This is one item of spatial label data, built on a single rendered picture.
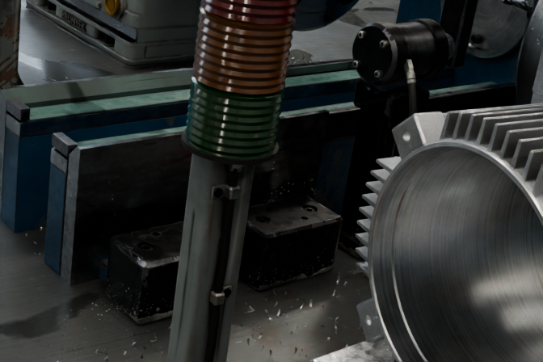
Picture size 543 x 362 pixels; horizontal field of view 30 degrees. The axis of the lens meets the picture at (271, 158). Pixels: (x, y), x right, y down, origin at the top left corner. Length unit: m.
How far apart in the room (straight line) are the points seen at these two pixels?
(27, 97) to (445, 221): 0.49
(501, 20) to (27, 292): 0.68
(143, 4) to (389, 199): 0.93
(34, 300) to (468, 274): 0.40
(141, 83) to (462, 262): 0.50
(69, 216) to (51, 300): 0.07
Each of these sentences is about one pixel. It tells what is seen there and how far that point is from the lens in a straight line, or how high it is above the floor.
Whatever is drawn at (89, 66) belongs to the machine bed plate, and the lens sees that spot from 1.51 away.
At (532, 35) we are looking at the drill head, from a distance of 1.00.
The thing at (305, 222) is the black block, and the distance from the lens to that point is 0.97.
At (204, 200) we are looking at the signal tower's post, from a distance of 0.66.
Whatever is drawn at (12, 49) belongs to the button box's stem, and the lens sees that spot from 1.19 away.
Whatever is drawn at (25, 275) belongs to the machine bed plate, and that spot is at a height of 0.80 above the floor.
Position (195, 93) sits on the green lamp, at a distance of 0.64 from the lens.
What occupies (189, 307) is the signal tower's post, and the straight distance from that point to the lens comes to 0.70.
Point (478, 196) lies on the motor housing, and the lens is 0.67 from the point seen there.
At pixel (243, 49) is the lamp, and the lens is 0.61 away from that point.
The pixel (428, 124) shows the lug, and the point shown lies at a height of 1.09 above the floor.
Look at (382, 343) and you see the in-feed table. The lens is 0.69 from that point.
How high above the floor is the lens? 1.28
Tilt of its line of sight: 22 degrees down
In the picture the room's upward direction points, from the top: 9 degrees clockwise
